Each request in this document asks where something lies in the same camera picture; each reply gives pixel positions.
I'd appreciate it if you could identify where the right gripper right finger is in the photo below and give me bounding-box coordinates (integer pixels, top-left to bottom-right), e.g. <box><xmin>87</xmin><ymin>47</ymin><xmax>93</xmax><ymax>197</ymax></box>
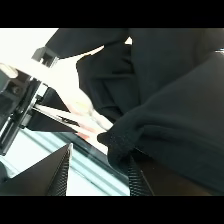
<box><xmin>127</xmin><ymin>153</ymin><xmax>214</xmax><ymax>197</ymax></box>

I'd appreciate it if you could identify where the black garment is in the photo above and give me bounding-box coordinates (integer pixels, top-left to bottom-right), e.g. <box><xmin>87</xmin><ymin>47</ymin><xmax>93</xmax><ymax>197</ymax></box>
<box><xmin>44</xmin><ymin>28</ymin><xmax>224</xmax><ymax>197</ymax></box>

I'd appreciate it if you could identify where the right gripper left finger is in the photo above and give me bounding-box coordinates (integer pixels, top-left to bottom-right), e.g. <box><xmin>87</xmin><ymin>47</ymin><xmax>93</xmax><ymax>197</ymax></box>
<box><xmin>0</xmin><ymin>142</ymin><xmax>73</xmax><ymax>197</ymax></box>

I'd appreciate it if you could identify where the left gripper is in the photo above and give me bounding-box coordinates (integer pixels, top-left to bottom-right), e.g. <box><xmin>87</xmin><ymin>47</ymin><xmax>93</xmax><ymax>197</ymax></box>
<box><xmin>0</xmin><ymin>68</ymin><xmax>81</xmax><ymax>157</ymax></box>

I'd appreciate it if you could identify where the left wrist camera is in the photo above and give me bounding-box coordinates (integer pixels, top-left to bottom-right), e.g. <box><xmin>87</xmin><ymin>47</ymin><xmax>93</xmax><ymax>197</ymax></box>
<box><xmin>31</xmin><ymin>46</ymin><xmax>60</xmax><ymax>69</ymax></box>

